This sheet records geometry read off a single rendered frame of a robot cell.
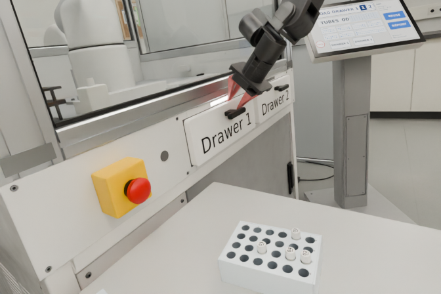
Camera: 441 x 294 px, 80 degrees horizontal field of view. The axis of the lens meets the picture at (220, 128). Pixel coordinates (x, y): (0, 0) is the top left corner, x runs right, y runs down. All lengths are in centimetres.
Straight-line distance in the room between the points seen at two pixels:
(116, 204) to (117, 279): 11
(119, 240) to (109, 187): 14
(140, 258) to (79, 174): 17
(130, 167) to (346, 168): 140
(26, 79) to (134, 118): 17
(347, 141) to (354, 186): 29
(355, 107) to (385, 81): 194
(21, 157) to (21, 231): 10
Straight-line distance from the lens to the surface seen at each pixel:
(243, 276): 39
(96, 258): 52
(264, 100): 87
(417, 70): 349
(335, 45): 139
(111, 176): 42
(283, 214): 52
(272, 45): 59
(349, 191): 176
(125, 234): 53
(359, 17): 154
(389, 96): 353
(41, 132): 42
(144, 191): 43
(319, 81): 221
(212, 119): 62
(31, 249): 45
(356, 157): 167
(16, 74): 42
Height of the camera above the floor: 107
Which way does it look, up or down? 17 degrees down
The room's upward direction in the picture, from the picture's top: 8 degrees counter-clockwise
